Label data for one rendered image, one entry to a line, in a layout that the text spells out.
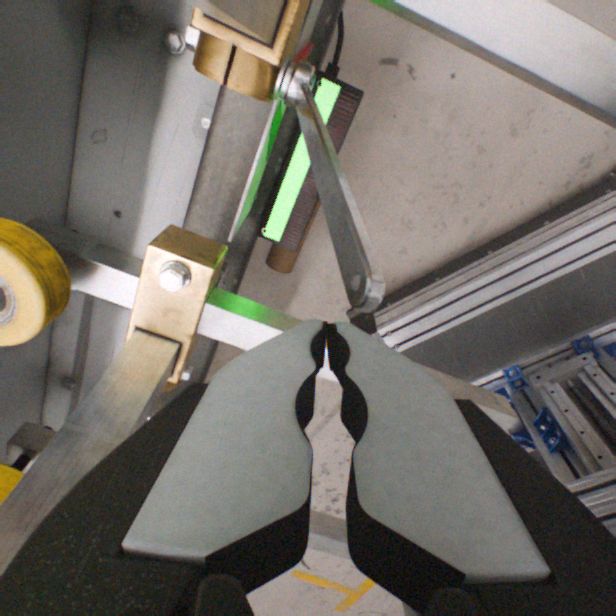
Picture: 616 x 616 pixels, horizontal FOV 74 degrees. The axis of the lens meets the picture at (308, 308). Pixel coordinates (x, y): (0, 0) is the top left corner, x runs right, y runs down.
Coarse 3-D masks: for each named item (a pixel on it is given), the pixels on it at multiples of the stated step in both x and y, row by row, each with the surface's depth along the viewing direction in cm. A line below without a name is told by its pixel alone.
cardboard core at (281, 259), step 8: (320, 200) 106; (312, 216) 108; (304, 240) 112; (272, 248) 113; (280, 248) 111; (272, 256) 113; (280, 256) 112; (288, 256) 112; (296, 256) 114; (272, 264) 114; (280, 264) 113; (288, 264) 114; (280, 272) 114; (288, 272) 116
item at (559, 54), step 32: (384, 0) 22; (416, 0) 21; (448, 0) 21; (480, 0) 21; (512, 0) 21; (544, 0) 21; (448, 32) 22; (480, 32) 22; (512, 32) 21; (544, 32) 21; (576, 32) 21; (512, 64) 22; (544, 64) 22; (576, 64) 22; (608, 64) 22; (576, 96) 23; (608, 96) 23
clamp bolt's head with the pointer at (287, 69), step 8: (304, 48) 30; (288, 56) 23; (304, 56) 30; (288, 64) 24; (280, 72) 23; (288, 72) 23; (280, 80) 23; (288, 80) 23; (312, 80) 24; (280, 88) 25; (280, 96) 24
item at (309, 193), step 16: (352, 96) 37; (336, 112) 38; (352, 112) 38; (336, 128) 39; (336, 144) 39; (304, 192) 42; (304, 208) 42; (288, 224) 43; (304, 224) 43; (288, 240) 44
